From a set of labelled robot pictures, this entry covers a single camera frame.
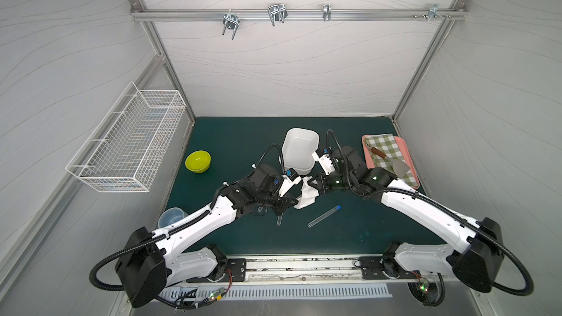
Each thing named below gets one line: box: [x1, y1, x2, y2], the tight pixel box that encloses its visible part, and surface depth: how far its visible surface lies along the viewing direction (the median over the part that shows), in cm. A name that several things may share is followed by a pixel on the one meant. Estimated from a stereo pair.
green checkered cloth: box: [364, 133, 419, 188], surface depth 107 cm
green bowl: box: [185, 149, 212, 173], surface depth 101 cm
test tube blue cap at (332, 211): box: [306, 204, 342, 228], surface depth 87 cm
